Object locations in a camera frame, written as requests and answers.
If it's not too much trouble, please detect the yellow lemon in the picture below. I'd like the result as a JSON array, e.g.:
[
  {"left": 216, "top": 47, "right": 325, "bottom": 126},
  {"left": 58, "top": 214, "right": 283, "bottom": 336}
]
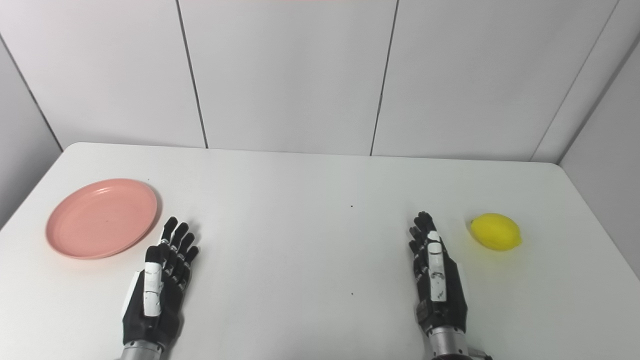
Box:
[{"left": 469, "top": 213, "right": 523, "bottom": 252}]

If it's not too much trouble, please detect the pink round plate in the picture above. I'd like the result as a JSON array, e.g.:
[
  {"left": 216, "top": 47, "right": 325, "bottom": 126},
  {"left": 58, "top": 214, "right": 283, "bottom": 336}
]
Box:
[{"left": 45, "top": 178, "right": 158, "bottom": 260}]

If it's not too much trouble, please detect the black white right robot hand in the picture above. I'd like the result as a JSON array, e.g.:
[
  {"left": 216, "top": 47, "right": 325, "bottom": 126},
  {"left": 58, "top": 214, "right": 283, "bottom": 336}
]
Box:
[{"left": 408, "top": 211, "right": 469, "bottom": 336}]

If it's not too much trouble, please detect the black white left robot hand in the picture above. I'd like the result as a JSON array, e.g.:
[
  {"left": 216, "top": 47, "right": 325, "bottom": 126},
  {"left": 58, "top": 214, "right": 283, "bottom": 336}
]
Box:
[{"left": 122, "top": 216, "right": 200, "bottom": 348}]

